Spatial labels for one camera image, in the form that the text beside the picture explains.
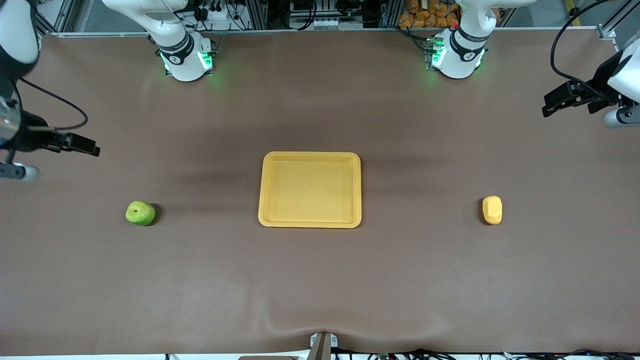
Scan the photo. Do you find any green apple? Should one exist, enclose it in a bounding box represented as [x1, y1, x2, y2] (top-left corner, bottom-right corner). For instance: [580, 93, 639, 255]
[125, 200, 156, 227]

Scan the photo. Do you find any yellow potato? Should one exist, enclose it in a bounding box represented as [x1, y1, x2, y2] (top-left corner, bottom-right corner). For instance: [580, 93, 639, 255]
[482, 195, 503, 225]

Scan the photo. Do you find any yellow plastic tray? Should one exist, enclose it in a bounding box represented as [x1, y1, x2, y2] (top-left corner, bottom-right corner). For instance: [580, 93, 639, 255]
[258, 151, 362, 229]

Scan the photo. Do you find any orange snack bags pile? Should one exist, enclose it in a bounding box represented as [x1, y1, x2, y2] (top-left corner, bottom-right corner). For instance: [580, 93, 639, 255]
[398, 0, 461, 29]

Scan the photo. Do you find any white power strip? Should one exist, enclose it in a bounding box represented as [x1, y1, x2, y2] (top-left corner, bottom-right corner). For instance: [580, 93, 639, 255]
[192, 0, 232, 23]

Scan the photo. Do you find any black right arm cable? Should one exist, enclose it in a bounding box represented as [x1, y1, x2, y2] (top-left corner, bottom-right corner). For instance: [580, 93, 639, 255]
[15, 77, 89, 132]

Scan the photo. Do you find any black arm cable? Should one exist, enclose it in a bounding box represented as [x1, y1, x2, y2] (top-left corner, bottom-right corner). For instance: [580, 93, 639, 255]
[15, 77, 89, 132]
[550, 0, 611, 98]

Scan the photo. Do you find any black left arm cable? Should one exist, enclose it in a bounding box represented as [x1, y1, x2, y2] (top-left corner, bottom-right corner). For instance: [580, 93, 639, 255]
[550, 0, 611, 98]

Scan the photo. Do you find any aluminium frame post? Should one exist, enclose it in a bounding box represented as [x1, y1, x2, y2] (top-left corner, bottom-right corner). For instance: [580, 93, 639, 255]
[597, 0, 640, 41]
[37, 0, 76, 35]

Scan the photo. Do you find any aluminium table edge rail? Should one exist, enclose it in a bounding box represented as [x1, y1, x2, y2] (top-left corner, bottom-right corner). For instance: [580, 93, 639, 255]
[50, 27, 616, 38]

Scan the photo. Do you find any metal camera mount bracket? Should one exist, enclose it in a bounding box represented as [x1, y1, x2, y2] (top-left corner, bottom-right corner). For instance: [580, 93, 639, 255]
[309, 331, 339, 360]

